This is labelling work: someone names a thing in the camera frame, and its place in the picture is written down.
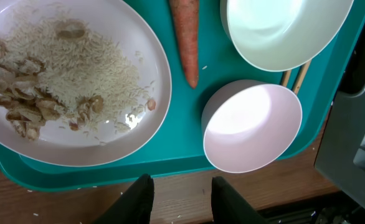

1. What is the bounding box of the grey dishwasher rack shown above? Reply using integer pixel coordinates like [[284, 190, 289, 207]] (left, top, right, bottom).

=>
[[315, 84, 365, 209]]

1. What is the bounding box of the white bowl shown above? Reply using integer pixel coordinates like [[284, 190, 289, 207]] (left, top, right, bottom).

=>
[[220, 0, 354, 72]]

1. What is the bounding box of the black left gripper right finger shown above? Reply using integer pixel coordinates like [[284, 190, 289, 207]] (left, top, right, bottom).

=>
[[211, 176, 267, 224]]

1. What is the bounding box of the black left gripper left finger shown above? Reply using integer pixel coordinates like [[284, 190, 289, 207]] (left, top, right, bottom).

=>
[[93, 174, 154, 224]]

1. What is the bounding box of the orange carrot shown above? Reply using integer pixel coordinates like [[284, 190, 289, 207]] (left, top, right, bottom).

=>
[[169, 0, 199, 88]]

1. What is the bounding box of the wooden chopstick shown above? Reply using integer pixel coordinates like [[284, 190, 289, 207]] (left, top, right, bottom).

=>
[[280, 70, 292, 87], [292, 60, 311, 95]]

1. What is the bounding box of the pink plate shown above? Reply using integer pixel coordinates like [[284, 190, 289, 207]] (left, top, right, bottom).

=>
[[0, 1, 172, 167]]

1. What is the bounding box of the pile of white rice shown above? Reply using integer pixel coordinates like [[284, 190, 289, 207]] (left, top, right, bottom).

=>
[[0, 7, 149, 133]]

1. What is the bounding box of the pile of peanut shells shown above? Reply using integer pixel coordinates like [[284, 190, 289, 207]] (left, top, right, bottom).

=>
[[0, 19, 111, 141]]

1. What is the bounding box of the pink bowl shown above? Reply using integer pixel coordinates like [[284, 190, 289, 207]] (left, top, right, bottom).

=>
[[201, 80, 303, 174]]

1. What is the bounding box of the teal plastic tray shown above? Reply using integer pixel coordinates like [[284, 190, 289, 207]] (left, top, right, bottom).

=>
[[0, 1, 365, 192]]

